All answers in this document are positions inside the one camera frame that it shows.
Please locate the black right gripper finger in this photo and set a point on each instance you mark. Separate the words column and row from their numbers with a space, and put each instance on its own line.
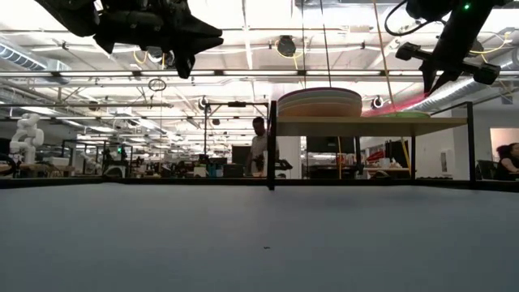
column 446, row 77
column 428, row 75

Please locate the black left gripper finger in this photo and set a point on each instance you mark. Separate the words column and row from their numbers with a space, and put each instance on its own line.
column 207, row 44
column 204, row 33

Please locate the pink transparent plate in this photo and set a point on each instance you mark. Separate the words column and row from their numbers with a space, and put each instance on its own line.
column 399, row 106

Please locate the green transparent plate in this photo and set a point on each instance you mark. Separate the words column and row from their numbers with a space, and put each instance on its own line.
column 409, row 115

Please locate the salmon pink plate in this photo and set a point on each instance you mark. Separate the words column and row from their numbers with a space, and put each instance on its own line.
column 320, row 112

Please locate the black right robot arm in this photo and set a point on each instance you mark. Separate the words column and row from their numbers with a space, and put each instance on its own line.
column 470, row 20

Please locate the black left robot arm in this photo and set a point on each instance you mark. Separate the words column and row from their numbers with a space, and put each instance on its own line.
column 69, row 16

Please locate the small black ceiling reel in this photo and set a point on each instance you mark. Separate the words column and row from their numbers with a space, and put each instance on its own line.
column 203, row 103
column 377, row 102

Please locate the long ceiling light bar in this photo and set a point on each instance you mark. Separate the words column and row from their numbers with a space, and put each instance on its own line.
column 259, row 73

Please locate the black office chair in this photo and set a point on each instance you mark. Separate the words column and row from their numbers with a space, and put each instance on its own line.
column 484, row 170

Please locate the person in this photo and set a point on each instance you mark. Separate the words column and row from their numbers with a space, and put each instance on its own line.
column 258, row 146
column 509, row 166

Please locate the black monitor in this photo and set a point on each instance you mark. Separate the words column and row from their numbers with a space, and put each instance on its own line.
column 330, row 144

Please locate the silver air duct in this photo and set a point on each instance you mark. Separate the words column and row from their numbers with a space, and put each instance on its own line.
column 24, row 58
column 446, row 99

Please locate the black workstation gantry frame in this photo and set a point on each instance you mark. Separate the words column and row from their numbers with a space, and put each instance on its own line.
column 237, row 104

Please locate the black metal table frame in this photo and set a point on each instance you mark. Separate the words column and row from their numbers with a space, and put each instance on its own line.
column 81, row 182

